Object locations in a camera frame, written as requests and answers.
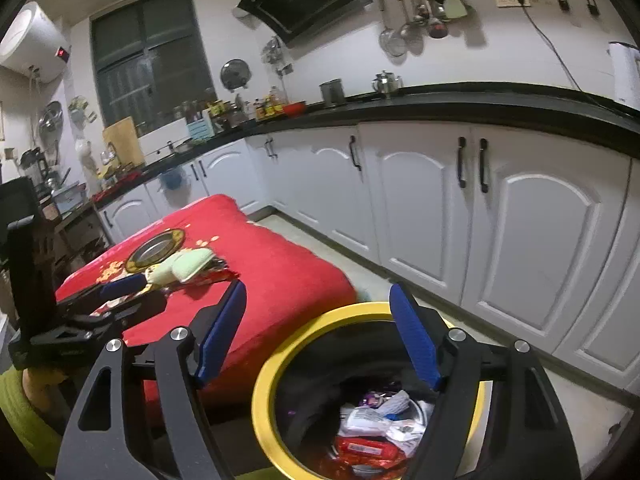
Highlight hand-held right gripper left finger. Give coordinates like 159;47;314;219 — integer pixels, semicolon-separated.
55;277;248;480

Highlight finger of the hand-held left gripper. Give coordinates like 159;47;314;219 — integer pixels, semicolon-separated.
75;287;169;336
57;272;168;311

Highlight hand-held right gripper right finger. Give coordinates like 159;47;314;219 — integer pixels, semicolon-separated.
389;282;583;480

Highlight red snack packet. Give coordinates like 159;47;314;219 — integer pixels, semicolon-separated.
165;267;240;291

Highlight white pleated wrapper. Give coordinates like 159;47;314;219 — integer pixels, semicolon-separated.
380;391;412;416

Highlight yellow-rimmed trash bin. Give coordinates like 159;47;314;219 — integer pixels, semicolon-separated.
251;301;488;480

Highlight white barcode wrapper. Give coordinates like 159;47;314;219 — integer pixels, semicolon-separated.
340;404;426;456

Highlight red plastic bag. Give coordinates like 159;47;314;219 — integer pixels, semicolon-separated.
326;435;407;480

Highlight person's left forearm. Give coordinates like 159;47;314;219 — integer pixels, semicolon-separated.
0;362;76;473

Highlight gold-rimmed metal plate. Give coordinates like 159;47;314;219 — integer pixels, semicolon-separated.
125;229;186;270

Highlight green sponge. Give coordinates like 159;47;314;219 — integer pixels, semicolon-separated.
145;248;218;288

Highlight red floral blanket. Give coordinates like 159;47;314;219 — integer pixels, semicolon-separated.
55;194;357;426

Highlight blue hanging bag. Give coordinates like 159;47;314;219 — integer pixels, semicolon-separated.
159;167;185;191

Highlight blender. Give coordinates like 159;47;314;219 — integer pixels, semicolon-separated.
20;147;51;196

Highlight wooden cutting board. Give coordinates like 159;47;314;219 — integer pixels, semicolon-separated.
102;116;146;168

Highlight white lower cabinets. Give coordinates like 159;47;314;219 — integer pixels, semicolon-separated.
95;117;640;391

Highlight blue knife block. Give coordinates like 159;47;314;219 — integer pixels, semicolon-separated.
187;110;215;142

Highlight row of glass jars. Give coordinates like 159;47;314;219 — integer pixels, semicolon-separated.
172;100;236;118

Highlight dark window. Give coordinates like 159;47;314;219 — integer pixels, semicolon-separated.
90;0;218;128

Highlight group of sauce bottles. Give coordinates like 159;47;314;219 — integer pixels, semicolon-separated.
252;87;286;121

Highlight glass pot lid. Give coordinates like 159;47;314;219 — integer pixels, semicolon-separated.
220;59;251;92

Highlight white water heater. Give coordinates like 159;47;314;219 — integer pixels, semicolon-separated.
0;1;72;81

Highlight black countertop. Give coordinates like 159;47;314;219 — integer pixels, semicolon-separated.
90;82;640;206

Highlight metal teapot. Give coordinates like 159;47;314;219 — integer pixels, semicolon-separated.
371;71;403;97

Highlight grey metal pot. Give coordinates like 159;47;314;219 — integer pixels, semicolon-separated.
320;79;346;107

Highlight metal strainer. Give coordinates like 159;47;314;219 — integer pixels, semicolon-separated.
379;0;408;58

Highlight metal ladle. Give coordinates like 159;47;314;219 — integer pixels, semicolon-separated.
398;0;426;41

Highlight white electric kettle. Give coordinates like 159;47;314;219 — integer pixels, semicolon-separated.
607;40;640;108

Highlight black power cable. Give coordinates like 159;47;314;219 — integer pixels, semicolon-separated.
522;2;640;118

